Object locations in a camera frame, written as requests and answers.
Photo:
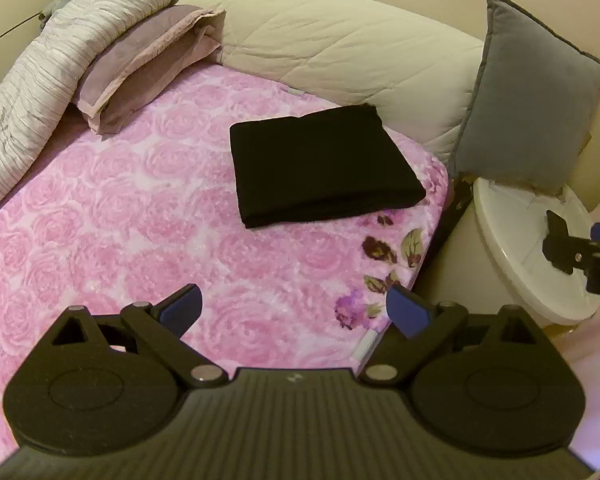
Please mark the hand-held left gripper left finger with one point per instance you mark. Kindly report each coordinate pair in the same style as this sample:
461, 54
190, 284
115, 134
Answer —
182, 307

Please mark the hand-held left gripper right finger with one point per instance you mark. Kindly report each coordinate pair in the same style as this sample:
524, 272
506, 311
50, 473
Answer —
405, 310

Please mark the black pants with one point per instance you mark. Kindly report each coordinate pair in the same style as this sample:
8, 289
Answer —
320, 165

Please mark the white round side table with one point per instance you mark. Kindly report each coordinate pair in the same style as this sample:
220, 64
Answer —
520, 245

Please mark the pink rose print blanket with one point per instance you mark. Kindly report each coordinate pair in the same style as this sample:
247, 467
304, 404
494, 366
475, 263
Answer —
145, 240

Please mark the grey square cushion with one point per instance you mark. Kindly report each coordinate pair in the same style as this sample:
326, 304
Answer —
525, 95

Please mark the purple pillow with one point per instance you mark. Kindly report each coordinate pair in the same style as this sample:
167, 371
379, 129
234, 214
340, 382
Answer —
140, 65

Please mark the cream quilted headboard cushion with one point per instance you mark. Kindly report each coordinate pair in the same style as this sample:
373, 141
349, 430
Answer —
340, 55

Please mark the white striped quilt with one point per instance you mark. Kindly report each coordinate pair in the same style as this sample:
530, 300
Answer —
55, 75

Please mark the white cabinet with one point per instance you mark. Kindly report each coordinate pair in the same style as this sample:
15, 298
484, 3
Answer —
10, 35

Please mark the blue soft toy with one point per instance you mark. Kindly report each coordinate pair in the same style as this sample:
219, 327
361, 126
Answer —
67, 0

